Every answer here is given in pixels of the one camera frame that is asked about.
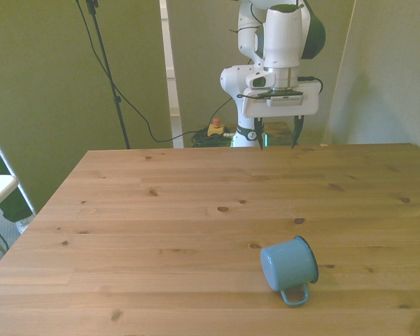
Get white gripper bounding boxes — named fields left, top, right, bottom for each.
left=241, top=80, right=320, bottom=152

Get blue enamel mug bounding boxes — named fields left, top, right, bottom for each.
left=259, top=236, right=320, bottom=308

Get yellow emergency stop button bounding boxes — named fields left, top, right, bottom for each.
left=207, top=118, right=227, bottom=138

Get black thin tripod pole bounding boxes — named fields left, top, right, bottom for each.
left=85, top=0, right=132, bottom=150

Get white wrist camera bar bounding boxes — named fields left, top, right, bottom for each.
left=265, top=91, right=305, bottom=106

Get dark coiled cable bundle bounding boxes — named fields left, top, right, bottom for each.
left=190, top=129, right=236, bottom=148

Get white vertical wall trim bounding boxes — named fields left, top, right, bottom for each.
left=159, top=0, right=185, bottom=149

